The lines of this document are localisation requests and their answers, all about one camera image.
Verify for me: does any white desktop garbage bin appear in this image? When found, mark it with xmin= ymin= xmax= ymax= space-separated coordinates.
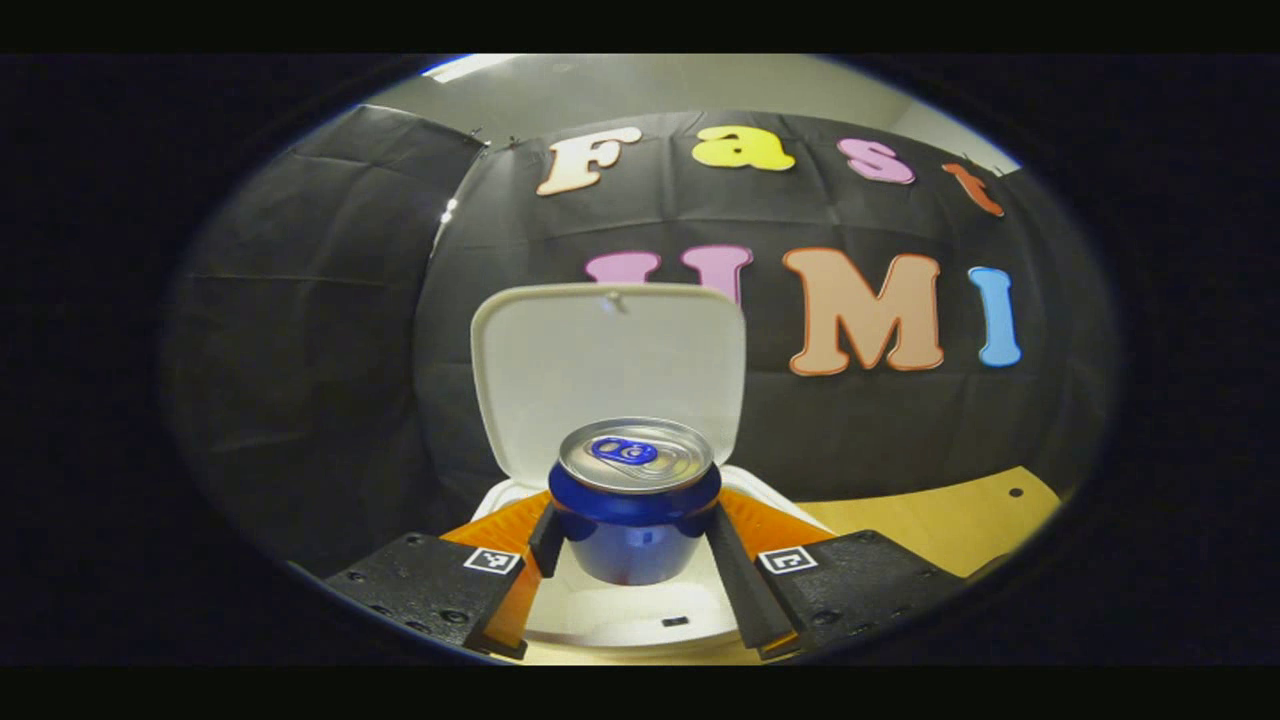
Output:
xmin=470 ymin=282 xmax=836 ymax=649

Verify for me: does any black backdrop cloth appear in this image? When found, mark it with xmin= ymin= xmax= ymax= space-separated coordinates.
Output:
xmin=165 ymin=105 xmax=1116 ymax=581

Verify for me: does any wooden desktop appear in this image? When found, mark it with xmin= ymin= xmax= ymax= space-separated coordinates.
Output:
xmin=500 ymin=465 xmax=1063 ymax=667

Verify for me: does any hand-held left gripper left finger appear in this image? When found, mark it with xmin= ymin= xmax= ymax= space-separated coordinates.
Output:
xmin=322 ymin=490 xmax=568 ymax=661

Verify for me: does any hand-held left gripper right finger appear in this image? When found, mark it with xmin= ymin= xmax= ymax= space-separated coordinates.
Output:
xmin=705 ymin=487 xmax=966 ymax=663

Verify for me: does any blue pop can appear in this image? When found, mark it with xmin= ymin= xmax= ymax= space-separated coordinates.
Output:
xmin=548 ymin=416 xmax=723 ymax=587

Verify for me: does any ceiling light panel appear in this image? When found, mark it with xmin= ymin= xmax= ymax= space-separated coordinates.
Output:
xmin=422 ymin=54 xmax=523 ymax=84

